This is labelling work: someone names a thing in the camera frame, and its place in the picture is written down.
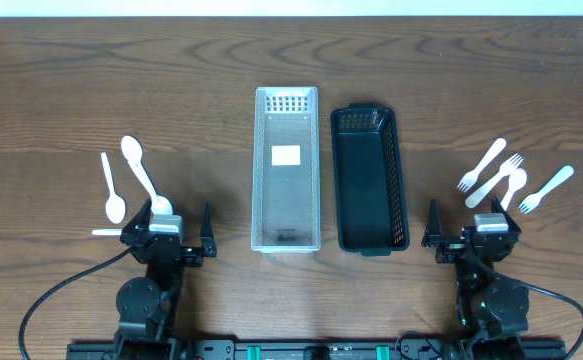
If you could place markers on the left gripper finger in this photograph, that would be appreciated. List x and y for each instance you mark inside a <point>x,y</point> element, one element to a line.
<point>140,222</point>
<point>206,232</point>

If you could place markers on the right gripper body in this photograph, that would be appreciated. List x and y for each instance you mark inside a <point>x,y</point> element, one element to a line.
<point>451,251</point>

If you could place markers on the white spoon bowl down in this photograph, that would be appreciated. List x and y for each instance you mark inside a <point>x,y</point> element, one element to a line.
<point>160,204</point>

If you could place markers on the black plastic basket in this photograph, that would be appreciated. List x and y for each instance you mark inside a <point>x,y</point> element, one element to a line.
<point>369,187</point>

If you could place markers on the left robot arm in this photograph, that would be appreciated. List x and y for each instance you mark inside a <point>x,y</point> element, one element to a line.
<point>147,305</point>

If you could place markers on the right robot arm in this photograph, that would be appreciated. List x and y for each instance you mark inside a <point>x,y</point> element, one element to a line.
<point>491,308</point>

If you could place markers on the white spoon lying sideways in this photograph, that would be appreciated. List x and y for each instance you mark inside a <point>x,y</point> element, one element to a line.
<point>106,232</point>

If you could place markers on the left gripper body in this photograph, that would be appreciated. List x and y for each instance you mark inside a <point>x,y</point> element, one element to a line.
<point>191,259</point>

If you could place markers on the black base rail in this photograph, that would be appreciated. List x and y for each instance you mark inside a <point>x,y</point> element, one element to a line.
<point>407,348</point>

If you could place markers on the white spoon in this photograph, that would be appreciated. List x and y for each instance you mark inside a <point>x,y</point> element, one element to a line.
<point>516,181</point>
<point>115,206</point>

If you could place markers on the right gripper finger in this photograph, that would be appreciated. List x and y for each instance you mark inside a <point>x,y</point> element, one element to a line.
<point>433,233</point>
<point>496,207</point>

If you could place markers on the white fork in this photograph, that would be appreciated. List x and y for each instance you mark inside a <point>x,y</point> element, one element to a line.
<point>471,177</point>
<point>505,169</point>
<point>530,202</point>

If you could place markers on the clear plastic basket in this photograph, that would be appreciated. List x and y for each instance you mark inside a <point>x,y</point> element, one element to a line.
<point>286,215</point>

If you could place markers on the white spoon bowl up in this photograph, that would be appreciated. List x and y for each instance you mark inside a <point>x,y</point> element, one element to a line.
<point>133,152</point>

